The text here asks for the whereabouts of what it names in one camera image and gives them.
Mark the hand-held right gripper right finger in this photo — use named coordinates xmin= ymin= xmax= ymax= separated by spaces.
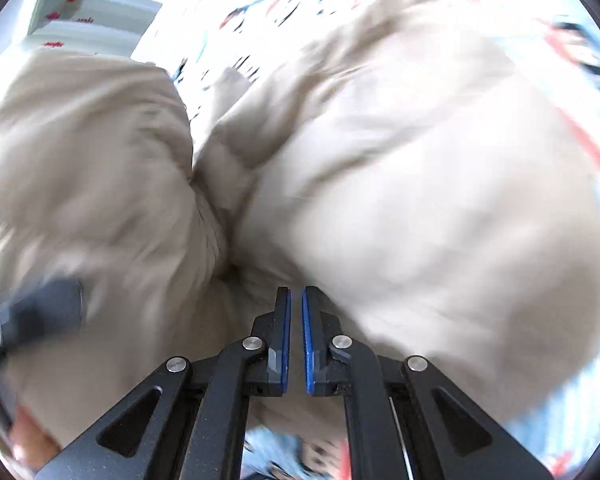
xmin=301 ymin=286 xmax=556 ymax=480

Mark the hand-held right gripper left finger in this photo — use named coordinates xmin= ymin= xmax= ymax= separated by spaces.
xmin=35 ymin=286 xmax=292 ymax=480

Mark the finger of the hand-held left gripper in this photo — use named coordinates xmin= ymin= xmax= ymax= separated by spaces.
xmin=0 ymin=280 xmax=86 ymax=348

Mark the beige puffer jacket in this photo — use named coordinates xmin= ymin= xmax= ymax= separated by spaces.
xmin=0 ymin=0 xmax=600 ymax=461

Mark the person's left hand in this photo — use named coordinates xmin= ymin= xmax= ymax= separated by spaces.
xmin=9 ymin=405 xmax=63 ymax=467

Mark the blue striped monkey-print blanket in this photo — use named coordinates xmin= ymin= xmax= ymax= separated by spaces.
xmin=145 ymin=0 xmax=600 ymax=480

